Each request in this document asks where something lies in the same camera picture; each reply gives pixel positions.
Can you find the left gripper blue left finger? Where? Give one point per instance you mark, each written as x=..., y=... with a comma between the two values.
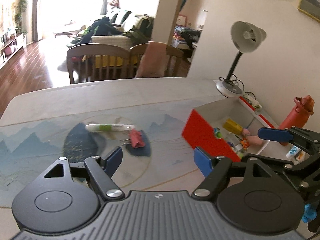
x=100, y=171

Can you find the grey desk lamp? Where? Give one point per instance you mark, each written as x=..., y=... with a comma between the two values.
x=247, y=38

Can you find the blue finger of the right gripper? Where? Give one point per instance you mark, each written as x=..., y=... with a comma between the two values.
x=279, y=135

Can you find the wooden chair with pink cloth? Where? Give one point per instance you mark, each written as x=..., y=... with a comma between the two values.
x=155, y=59

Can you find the small white bottle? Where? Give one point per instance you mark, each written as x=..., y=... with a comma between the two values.
x=293, y=152

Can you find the dark wooden dining chair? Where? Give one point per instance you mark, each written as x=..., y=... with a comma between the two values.
x=98, y=62

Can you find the white power strip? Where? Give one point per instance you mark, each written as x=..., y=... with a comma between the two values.
x=253, y=102

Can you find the white green glue tube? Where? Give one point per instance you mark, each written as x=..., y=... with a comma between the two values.
x=95, y=128

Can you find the orange toy figure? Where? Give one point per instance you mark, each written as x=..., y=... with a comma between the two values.
x=245, y=144

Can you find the pink binder clip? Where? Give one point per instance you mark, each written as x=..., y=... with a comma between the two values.
x=135, y=139

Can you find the blue landscape table mat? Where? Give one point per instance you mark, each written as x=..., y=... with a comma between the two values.
x=29, y=148

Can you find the red water bottle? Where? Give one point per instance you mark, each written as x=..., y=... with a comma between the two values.
x=300, y=113

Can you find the blue gloved right hand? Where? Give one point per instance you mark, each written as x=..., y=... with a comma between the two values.
x=309, y=214

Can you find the green potted plant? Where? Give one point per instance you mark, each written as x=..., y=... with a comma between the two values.
x=20, y=9

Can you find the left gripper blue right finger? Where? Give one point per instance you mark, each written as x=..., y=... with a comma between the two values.
x=216, y=174

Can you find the yellow cardboard box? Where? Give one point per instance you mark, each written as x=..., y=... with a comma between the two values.
x=232, y=127

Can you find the sofa with clothes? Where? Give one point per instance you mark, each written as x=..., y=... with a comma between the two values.
x=135, y=29

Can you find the pink narwhal girl figurine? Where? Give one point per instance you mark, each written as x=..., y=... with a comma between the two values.
x=252, y=139

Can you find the red cardboard box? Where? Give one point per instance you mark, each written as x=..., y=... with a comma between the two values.
x=199, y=128

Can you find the wooden tv console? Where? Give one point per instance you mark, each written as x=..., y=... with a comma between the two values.
x=11, y=47

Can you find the small blue white toy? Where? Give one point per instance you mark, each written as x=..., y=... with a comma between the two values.
x=217, y=133

